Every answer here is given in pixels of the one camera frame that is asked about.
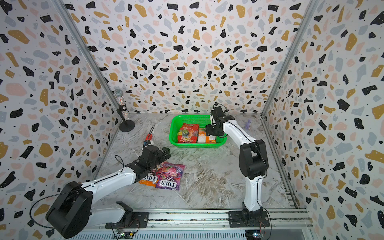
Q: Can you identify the orange Fox's fruits bag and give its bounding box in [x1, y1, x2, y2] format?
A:
[139, 168, 159, 188]

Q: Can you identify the purple Fox's berries bag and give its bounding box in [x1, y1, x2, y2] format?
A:
[156, 162, 186, 191]

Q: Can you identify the orange candy bag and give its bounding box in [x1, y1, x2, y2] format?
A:
[198, 128, 217, 144]

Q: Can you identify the red candy bag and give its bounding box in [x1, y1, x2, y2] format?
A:
[177, 124, 200, 144]

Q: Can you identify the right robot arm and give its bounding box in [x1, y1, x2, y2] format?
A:
[206, 103, 270, 226]

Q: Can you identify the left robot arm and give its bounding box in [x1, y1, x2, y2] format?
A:
[45, 145, 171, 239]

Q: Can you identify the green plastic basket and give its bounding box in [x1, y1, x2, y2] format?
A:
[169, 115, 227, 149]

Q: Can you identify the red block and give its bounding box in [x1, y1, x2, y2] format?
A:
[145, 134, 153, 141]

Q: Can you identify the black microphone stand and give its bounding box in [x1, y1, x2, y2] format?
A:
[114, 89, 135, 133]

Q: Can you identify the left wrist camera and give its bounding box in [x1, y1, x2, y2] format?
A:
[143, 140, 153, 148]

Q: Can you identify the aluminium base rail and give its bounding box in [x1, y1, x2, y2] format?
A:
[74, 209, 317, 240]

